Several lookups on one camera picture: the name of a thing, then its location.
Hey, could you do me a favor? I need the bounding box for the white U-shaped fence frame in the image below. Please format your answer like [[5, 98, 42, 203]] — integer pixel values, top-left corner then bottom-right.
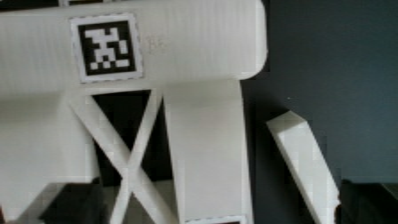
[[266, 111, 339, 224]]

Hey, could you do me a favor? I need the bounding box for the white chair back frame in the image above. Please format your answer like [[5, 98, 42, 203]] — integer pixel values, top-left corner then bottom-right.
[[0, 0, 266, 224]]

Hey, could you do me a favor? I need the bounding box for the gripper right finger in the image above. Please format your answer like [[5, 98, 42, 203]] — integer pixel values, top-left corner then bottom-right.
[[333, 180, 398, 224]]

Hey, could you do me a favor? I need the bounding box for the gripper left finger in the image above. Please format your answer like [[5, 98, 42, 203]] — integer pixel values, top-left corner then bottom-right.
[[38, 178, 106, 224]]

